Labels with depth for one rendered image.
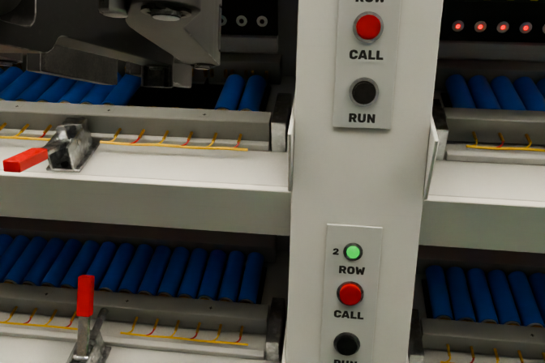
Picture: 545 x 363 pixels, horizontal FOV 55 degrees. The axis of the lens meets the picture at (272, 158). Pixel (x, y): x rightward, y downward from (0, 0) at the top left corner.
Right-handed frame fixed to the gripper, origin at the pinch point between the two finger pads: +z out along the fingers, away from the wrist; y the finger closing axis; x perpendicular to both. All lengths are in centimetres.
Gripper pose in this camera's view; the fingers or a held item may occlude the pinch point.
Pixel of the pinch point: (122, 46)
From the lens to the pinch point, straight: 24.0
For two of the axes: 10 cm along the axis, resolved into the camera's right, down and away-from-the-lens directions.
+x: -0.4, 10.0, 0.7
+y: -10.0, -0.5, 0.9
